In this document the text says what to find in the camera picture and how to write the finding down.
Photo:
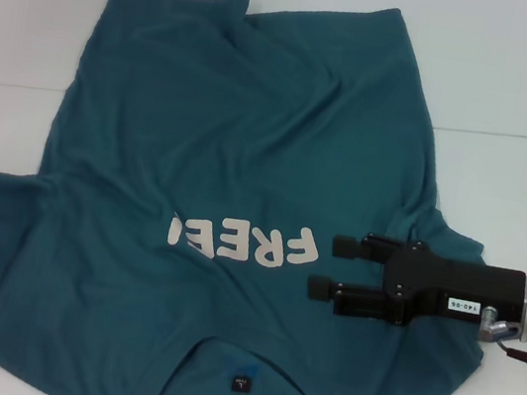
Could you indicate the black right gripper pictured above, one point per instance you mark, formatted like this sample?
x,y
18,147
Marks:
x,y
450,282

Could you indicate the teal t-shirt with white lettering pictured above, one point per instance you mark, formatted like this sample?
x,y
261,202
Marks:
x,y
254,131

